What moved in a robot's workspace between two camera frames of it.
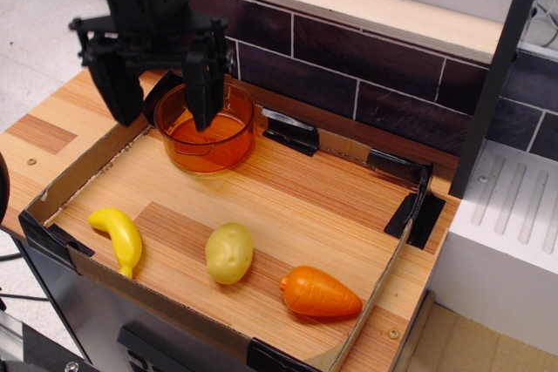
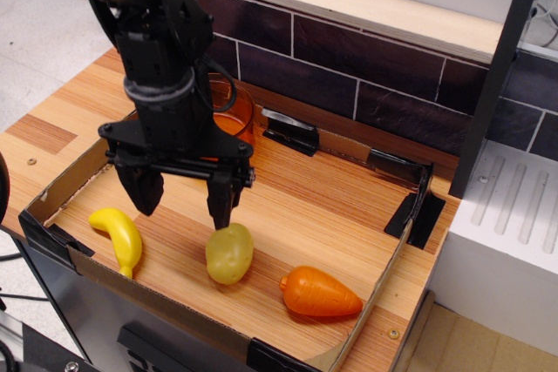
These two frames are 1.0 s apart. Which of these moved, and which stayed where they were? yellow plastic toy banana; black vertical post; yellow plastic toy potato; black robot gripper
Moved: black robot gripper
Stayed: yellow plastic toy banana; yellow plastic toy potato; black vertical post
